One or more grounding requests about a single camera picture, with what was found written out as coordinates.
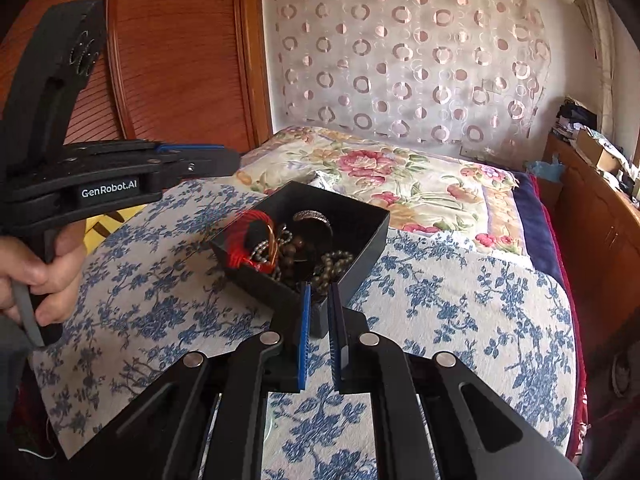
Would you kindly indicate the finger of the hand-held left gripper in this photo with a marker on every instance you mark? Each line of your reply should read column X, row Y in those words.
column 190, row 148
column 210, row 166

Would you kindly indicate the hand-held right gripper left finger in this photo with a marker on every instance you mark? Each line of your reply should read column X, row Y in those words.
column 302, row 335

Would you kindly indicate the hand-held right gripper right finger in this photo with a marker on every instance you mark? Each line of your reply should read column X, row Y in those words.
column 337, row 340

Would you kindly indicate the orange copper bangle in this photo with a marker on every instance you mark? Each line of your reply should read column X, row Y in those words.
column 273, row 247

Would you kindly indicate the black jewelry box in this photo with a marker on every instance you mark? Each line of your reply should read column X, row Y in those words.
column 367, row 250

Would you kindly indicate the person's left hand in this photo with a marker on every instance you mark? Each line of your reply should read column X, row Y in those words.
column 55, row 280

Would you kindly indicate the yellow cloth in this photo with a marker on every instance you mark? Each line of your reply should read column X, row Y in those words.
column 100, row 227

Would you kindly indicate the wooden wardrobe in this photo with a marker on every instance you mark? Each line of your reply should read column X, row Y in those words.
column 175, row 60

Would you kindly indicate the blue floral cloth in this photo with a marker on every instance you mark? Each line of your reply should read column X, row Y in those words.
column 450, row 335

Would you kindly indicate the pink floral quilt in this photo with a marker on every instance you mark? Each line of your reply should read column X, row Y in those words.
column 400, row 180

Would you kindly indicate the circle patterned sheer curtain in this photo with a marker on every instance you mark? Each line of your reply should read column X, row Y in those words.
column 400, row 60

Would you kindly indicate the dark blue red blanket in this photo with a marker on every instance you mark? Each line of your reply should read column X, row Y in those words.
column 542, row 220

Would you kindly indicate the blue plastic bag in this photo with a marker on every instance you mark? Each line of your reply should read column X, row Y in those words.
column 545, row 167

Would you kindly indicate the wooden sideboard cabinet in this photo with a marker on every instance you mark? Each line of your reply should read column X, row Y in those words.
column 590, row 220

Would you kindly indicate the cardboard box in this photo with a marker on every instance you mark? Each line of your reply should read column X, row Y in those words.
column 595, row 152

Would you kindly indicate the black device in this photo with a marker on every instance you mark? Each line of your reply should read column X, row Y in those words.
column 575, row 117

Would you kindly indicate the pale window curtain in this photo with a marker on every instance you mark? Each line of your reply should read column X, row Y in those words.
column 600, row 35

